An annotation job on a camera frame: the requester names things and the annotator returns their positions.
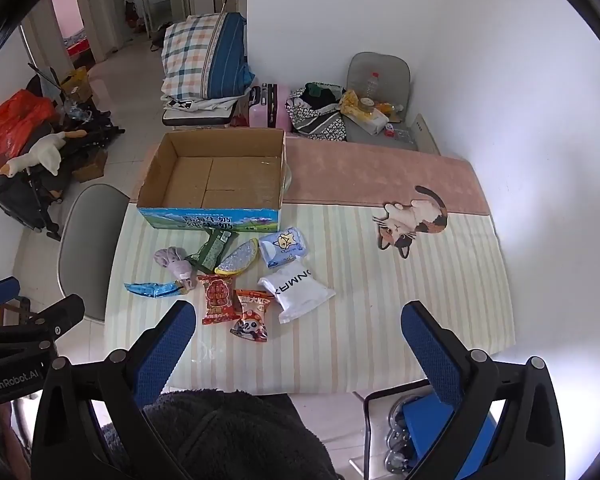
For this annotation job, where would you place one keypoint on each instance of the black stroller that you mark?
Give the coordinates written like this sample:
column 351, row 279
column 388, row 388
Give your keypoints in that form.
column 27, row 197

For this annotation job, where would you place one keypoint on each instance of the silver yellow scrub sponge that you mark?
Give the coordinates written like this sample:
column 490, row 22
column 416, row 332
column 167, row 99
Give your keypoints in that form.
column 239, row 259

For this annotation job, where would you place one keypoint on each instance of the red floral snack pack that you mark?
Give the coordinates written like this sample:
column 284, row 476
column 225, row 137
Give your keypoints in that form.
column 220, row 298

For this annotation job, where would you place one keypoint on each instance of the grey cushioned chair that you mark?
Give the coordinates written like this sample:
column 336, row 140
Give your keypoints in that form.
column 395, row 81

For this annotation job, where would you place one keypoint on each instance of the white goose plush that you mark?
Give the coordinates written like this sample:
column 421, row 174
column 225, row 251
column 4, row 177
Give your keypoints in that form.
column 45, row 152

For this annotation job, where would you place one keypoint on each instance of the light blue star pack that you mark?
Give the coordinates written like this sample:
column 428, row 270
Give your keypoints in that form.
column 282, row 247

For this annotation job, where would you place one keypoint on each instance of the purple plush bunny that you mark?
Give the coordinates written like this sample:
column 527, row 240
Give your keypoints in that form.
column 174, row 260

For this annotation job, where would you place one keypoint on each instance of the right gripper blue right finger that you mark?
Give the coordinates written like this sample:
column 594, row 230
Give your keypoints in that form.
column 527, row 442

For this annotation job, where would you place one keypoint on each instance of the black fleece sleeve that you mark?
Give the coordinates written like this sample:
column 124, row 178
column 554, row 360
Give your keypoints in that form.
column 214, row 434

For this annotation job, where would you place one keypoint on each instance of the open cardboard box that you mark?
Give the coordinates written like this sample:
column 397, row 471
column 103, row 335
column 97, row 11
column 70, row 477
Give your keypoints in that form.
column 224, row 178

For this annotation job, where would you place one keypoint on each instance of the white metal chair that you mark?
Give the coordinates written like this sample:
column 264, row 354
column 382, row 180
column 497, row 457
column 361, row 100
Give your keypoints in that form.
column 202, row 114

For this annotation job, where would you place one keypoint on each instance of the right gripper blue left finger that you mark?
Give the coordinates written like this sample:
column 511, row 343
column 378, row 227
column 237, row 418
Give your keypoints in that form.
column 68, row 441

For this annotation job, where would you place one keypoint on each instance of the blue snack wrapper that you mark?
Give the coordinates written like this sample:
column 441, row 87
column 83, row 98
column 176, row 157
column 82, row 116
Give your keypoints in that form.
column 156, row 290

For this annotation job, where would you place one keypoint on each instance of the small brown cardboard box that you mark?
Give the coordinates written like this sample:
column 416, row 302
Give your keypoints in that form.
column 93, row 168

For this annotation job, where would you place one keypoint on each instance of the white XAMNO soft pack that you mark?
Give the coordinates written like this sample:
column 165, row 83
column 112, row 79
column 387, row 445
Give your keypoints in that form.
column 296, row 290

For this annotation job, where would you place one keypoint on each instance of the yellow snack bag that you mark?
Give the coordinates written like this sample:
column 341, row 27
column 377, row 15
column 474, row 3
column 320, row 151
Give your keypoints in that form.
column 353, row 106

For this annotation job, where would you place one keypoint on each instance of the red orange plastic bag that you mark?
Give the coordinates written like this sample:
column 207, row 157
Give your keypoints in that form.
column 20, row 115

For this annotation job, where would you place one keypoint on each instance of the orange panda snack pack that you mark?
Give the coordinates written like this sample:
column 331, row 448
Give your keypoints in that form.
column 251, row 322

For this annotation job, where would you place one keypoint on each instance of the pink suitcase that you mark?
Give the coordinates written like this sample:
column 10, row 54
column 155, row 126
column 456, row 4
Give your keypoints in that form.
column 267, row 107

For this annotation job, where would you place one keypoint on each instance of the green snack pack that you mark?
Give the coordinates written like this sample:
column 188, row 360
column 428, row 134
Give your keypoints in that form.
column 211, row 253

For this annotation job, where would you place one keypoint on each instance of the plastic water bottle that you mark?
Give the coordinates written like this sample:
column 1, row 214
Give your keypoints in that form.
column 372, row 86

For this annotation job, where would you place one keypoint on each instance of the plaid folded bedding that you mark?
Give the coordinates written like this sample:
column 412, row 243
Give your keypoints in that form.
column 204, row 58

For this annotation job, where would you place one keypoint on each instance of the black white patterned bag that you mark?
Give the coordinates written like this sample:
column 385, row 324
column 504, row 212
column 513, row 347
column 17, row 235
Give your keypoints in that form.
column 314, row 112

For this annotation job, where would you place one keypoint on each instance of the grey plastic chair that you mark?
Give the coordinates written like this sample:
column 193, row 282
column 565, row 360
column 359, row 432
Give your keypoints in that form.
column 88, row 245

